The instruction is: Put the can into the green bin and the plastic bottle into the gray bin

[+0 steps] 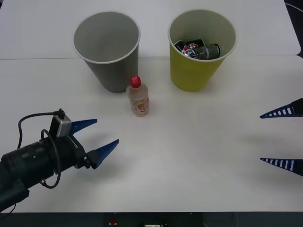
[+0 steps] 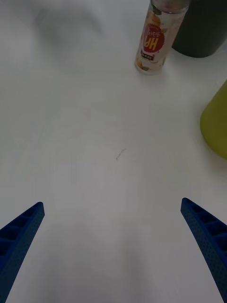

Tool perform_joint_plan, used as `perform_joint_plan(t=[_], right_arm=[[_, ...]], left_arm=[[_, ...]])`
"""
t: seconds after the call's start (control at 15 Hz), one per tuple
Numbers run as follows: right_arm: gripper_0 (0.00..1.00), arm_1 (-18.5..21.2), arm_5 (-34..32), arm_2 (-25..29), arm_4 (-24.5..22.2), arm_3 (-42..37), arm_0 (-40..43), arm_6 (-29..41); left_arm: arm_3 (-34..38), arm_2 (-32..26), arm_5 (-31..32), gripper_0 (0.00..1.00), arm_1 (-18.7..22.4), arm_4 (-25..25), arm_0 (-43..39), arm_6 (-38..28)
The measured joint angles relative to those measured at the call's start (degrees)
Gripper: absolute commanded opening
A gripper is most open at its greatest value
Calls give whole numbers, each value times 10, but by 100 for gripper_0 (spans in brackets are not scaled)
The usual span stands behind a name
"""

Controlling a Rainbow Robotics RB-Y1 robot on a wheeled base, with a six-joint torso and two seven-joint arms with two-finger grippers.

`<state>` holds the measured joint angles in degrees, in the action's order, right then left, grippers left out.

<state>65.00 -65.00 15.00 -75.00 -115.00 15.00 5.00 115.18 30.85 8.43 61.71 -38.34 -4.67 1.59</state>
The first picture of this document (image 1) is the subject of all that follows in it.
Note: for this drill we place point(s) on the silver-black left robot arm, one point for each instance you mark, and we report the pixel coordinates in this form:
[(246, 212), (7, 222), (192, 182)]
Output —
[(23, 163)]

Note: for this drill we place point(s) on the yellow-green plastic waste bin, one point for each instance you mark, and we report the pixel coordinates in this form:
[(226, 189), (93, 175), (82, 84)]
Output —
[(189, 75)]

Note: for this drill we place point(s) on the black can red-blue print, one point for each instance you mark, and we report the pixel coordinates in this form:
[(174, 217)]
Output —
[(189, 48)]

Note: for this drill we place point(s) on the clear bottle with red cap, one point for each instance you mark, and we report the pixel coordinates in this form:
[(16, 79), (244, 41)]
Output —
[(139, 104)]

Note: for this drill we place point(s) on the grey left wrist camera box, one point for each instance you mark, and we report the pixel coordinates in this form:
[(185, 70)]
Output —
[(62, 126)]

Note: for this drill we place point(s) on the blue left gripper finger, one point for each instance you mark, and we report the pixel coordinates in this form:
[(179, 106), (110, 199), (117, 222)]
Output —
[(104, 150), (82, 124)]

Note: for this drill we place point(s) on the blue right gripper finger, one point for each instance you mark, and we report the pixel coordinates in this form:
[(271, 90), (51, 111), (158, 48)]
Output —
[(290, 164), (287, 111)]

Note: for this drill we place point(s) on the red button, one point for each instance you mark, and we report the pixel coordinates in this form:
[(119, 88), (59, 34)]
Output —
[(112, 222)]

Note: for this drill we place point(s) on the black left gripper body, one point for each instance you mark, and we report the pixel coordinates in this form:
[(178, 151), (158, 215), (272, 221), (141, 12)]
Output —
[(73, 153)]

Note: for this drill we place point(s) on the grey plastic waste bin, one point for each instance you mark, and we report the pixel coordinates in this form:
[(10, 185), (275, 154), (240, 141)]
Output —
[(113, 75)]

